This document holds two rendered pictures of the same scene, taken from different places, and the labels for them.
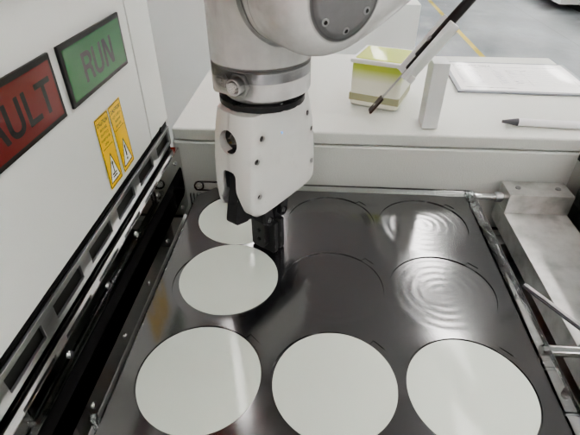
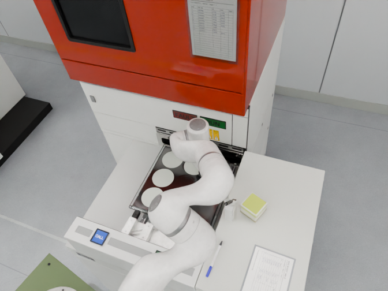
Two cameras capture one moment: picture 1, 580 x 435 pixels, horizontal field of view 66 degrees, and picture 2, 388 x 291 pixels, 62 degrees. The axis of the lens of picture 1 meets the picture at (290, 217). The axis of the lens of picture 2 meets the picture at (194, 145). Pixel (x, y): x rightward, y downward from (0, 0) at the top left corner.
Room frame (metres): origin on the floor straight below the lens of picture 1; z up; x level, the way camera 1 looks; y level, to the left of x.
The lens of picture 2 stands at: (0.69, -0.74, 2.13)
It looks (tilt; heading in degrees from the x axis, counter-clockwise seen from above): 51 degrees down; 113
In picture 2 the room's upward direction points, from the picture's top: 7 degrees counter-clockwise
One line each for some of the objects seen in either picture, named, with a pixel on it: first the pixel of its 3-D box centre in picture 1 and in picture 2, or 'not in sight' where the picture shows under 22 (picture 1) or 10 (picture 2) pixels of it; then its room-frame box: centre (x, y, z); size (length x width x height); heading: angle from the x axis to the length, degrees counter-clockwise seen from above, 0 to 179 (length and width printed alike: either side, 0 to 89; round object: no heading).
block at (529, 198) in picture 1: (534, 197); not in sight; (0.48, -0.32, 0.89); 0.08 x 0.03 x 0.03; 86
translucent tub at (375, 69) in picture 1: (381, 77); (253, 207); (0.63, -0.13, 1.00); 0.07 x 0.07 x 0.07; 65
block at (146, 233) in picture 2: not in sight; (146, 232); (0.24, -0.30, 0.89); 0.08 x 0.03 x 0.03; 86
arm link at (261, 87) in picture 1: (260, 74); not in sight; (0.38, 0.03, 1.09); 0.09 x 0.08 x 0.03; 144
